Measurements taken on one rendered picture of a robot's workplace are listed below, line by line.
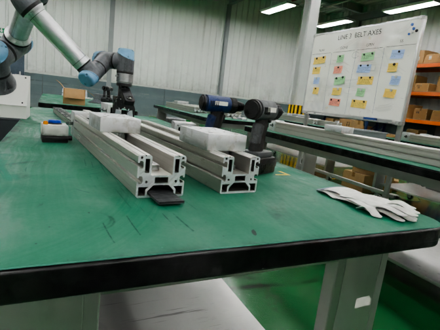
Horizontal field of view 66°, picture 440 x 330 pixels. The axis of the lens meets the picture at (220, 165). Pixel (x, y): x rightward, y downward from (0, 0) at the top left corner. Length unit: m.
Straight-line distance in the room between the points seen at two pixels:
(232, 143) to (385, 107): 3.10
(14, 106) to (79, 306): 1.52
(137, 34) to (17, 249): 12.48
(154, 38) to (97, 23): 1.89
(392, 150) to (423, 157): 0.18
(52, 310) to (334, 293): 0.55
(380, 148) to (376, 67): 1.88
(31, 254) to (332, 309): 0.62
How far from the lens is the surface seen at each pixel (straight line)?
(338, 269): 0.80
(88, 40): 12.62
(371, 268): 0.88
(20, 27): 1.90
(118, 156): 0.79
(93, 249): 0.47
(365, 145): 2.30
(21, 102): 1.99
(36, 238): 0.51
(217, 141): 0.81
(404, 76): 3.77
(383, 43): 4.02
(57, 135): 1.28
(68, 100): 3.68
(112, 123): 0.97
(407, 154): 2.12
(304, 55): 9.44
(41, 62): 12.49
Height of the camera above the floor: 0.98
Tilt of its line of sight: 11 degrees down
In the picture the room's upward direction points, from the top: 7 degrees clockwise
